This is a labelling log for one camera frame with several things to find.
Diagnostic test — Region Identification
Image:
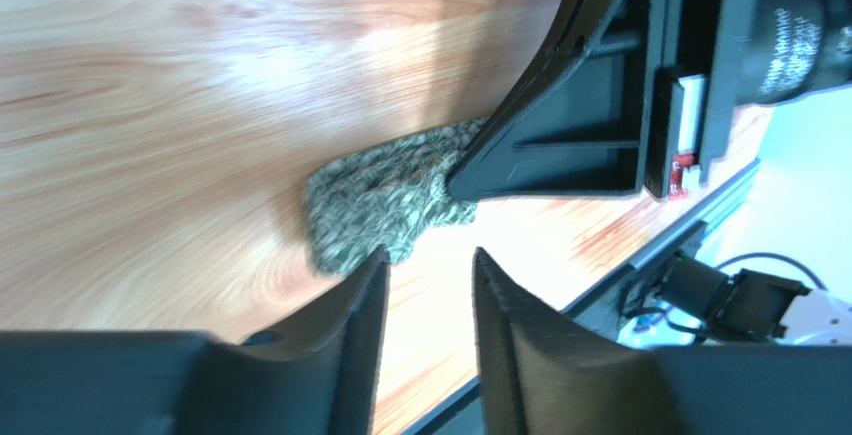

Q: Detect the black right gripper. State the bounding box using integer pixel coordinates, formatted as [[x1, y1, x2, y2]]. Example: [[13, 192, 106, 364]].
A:
[[645, 0, 851, 199]]

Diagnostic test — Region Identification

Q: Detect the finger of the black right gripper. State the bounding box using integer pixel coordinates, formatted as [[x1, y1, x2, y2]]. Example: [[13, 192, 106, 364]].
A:
[[446, 0, 666, 201]]

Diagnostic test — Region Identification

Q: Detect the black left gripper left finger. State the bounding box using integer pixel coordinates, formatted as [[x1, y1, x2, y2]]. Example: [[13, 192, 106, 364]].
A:
[[1, 248, 389, 434]]

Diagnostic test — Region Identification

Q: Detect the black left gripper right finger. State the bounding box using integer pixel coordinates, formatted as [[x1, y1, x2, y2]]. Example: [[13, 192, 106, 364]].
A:
[[473, 250, 851, 434]]

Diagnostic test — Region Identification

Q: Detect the green patterned tie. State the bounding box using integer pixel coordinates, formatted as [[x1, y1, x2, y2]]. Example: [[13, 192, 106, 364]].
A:
[[303, 117, 486, 275]]

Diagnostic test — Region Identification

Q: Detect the aluminium frame rail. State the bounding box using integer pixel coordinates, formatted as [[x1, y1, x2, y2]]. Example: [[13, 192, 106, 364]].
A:
[[562, 159, 761, 319]]

